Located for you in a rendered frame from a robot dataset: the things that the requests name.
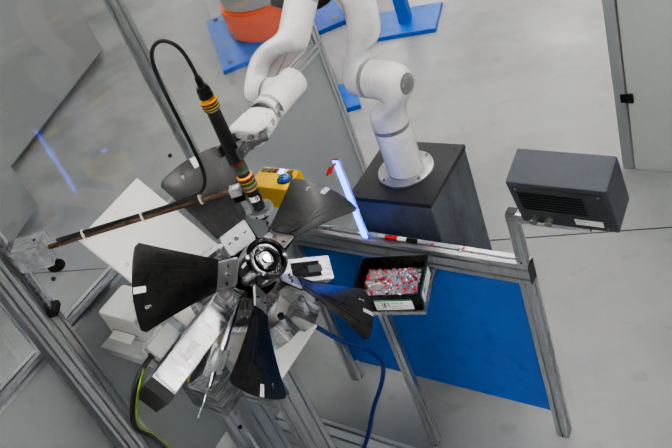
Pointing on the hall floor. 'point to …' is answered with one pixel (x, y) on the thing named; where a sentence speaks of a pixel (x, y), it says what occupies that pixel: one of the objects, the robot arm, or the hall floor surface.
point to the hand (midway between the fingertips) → (232, 150)
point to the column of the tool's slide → (72, 356)
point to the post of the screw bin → (410, 378)
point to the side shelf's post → (235, 430)
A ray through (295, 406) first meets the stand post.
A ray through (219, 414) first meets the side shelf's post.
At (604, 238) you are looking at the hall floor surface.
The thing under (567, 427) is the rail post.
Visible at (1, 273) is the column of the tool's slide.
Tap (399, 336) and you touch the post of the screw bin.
